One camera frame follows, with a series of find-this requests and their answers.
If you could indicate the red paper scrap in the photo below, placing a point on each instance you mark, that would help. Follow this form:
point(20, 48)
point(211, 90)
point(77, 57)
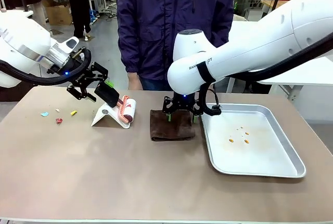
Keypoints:
point(58, 120)

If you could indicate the person's right hand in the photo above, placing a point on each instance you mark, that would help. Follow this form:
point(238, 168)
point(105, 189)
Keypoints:
point(134, 81)

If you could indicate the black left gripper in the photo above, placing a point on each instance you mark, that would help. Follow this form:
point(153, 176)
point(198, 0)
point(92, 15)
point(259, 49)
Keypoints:
point(78, 72)

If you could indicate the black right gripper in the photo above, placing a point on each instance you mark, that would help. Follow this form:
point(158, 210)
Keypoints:
point(182, 102)

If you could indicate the person in purple jacket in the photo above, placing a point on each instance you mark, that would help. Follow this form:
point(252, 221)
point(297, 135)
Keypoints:
point(166, 13)

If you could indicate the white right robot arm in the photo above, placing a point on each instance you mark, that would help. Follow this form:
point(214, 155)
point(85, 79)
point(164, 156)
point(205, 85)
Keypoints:
point(260, 39)

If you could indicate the brown cardboard box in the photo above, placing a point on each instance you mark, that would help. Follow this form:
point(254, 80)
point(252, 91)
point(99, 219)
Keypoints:
point(59, 13)

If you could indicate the white side table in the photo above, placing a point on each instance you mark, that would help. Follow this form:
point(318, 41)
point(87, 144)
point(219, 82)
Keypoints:
point(307, 76)

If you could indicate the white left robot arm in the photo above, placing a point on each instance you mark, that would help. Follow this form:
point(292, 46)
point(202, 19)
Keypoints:
point(18, 44)

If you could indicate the silver metal tray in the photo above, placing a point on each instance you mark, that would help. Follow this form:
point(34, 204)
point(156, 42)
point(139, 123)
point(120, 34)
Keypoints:
point(249, 156)

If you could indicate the brown cloth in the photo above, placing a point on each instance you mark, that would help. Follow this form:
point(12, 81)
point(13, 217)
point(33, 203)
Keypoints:
point(171, 129)

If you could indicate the person's right forearm purple sleeve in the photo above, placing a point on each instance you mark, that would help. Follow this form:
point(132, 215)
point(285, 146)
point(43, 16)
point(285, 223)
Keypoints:
point(128, 52)

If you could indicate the blue paper scrap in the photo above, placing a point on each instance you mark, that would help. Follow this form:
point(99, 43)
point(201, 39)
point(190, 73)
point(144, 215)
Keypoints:
point(44, 114)

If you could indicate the bystander in black trousers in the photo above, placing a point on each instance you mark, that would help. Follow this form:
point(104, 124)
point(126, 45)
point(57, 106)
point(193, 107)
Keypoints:
point(79, 3)

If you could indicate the yellow paper scrap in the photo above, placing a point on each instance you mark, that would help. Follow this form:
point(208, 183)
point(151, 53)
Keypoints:
point(74, 112)

